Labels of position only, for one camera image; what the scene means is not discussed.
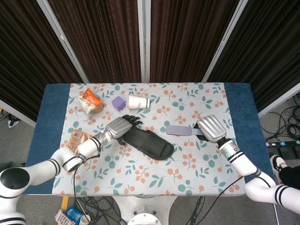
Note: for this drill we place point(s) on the colourful printed box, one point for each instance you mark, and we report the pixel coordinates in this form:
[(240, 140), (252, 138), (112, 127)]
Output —
[(62, 217)]

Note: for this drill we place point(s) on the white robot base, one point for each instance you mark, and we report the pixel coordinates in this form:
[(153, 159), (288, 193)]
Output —
[(143, 211)]

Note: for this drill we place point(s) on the black trouser leg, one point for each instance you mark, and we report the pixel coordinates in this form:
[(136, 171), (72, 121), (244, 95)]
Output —
[(291, 175)]

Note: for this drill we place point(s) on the black power strip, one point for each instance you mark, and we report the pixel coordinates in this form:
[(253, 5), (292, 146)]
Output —
[(283, 143)]

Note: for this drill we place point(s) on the blue snack packet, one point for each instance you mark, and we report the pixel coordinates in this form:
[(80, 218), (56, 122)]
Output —
[(74, 213)]

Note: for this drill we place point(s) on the white paper cup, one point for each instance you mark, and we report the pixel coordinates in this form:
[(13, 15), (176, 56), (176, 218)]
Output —
[(138, 102)]

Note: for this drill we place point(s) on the floral tablecloth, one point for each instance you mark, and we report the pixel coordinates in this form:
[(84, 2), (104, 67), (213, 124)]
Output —
[(150, 178)]

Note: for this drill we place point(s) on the grey-purple brush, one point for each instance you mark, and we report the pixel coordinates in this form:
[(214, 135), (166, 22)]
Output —
[(180, 130)]

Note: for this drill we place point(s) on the brown round pastry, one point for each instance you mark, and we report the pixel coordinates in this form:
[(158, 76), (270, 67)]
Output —
[(98, 109)]

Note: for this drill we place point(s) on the black slipper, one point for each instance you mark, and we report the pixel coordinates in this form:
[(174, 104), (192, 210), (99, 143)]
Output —
[(152, 145)]

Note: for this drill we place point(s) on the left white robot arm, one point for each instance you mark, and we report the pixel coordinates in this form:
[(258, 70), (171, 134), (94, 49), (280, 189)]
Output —
[(86, 147)]

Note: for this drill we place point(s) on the white crumpled paper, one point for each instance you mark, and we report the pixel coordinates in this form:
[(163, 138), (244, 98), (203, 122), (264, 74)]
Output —
[(12, 123)]

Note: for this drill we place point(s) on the white black sneaker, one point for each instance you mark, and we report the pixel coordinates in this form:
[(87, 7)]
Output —
[(277, 165)]

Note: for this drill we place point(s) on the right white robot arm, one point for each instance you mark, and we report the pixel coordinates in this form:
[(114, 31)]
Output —
[(241, 161)]

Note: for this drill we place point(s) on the brown fabric screen panel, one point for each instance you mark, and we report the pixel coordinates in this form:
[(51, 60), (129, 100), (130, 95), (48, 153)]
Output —
[(28, 58), (103, 39), (187, 39), (264, 54)]

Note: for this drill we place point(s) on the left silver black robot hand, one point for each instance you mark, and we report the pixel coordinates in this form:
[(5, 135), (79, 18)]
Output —
[(119, 127)]

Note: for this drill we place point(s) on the brown clear food pouch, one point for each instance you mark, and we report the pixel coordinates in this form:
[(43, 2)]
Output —
[(76, 139)]

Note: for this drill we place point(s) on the blue table cover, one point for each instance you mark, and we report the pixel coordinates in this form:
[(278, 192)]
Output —
[(49, 107)]

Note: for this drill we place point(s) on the purple small box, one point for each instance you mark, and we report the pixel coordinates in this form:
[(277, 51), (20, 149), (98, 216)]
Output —
[(118, 103)]

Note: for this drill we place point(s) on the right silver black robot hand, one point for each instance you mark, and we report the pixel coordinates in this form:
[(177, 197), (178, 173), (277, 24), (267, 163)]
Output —
[(211, 129)]

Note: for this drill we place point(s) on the orange white snack packet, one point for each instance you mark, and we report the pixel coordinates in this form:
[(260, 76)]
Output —
[(90, 99)]

